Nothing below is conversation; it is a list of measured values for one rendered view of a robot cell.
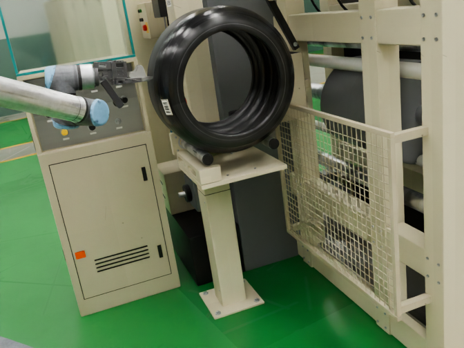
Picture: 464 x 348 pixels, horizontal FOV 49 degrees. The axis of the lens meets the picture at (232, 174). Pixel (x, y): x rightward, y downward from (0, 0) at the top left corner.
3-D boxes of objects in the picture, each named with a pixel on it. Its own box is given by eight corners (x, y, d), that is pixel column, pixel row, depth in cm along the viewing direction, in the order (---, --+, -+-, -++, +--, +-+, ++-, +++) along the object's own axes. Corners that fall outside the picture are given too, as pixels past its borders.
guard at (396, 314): (286, 232, 263) (271, 99, 241) (289, 230, 263) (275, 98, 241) (397, 322, 181) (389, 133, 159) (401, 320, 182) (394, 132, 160)
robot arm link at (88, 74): (83, 91, 178) (81, 88, 187) (97, 90, 180) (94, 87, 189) (80, 65, 176) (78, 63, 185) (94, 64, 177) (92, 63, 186)
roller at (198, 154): (187, 148, 227) (178, 144, 225) (190, 139, 227) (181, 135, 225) (210, 167, 196) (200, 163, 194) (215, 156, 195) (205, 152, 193)
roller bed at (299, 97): (262, 116, 252) (255, 55, 243) (289, 110, 257) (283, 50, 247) (279, 123, 234) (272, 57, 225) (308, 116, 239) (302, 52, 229)
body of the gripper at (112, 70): (128, 61, 182) (93, 63, 178) (130, 85, 184) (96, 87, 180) (125, 60, 189) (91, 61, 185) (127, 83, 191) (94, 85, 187)
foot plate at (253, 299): (199, 294, 274) (198, 291, 273) (245, 279, 282) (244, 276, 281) (215, 320, 250) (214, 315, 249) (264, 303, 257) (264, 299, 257)
